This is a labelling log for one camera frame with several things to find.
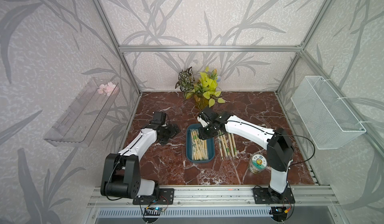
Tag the round canister with green label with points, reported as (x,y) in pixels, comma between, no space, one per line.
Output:
(257,163)

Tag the teal plastic storage box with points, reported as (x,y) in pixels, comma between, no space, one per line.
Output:
(197,150)

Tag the chopstick pair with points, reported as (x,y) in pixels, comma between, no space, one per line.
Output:
(220,145)
(226,148)
(231,145)
(234,145)

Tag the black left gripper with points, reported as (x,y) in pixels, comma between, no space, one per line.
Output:
(173,132)

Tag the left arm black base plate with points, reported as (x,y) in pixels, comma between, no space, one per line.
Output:
(161,196)

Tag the aluminium front rail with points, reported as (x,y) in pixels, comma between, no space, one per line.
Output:
(225,196)

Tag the white wire mesh basket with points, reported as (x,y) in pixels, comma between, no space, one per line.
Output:
(329,121)

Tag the artificial green potted plant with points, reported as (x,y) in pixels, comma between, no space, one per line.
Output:
(204,90)

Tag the pink artificial flower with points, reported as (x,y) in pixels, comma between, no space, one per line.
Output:
(107,89)

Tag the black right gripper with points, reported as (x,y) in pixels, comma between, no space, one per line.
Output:
(202,136)

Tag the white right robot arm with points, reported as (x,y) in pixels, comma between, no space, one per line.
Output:
(277,143)

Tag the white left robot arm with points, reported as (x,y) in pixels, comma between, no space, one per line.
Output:
(121,175)

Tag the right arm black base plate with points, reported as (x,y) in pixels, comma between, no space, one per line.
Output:
(267,196)

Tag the clear acrylic wall shelf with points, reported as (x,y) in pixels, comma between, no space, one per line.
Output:
(80,123)

